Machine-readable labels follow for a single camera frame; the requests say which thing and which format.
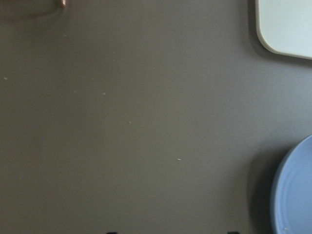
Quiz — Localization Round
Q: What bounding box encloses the blue plate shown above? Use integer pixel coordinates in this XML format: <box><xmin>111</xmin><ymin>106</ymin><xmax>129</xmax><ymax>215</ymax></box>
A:
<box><xmin>270</xmin><ymin>136</ymin><xmax>312</xmax><ymax>234</ymax></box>

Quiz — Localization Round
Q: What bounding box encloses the cream serving tray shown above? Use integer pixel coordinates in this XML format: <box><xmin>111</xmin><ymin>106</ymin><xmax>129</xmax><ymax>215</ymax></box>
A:
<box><xmin>255</xmin><ymin>0</ymin><xmax>312</xmax><ymax>59</ymax></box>

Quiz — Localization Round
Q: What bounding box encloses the copper wire bottle rack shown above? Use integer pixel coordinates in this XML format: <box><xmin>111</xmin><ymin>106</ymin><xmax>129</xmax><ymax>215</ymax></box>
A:
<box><xmin>60</xmin><ymin>0</ymin><xmax>66</xmax><ymax>8</ymax></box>

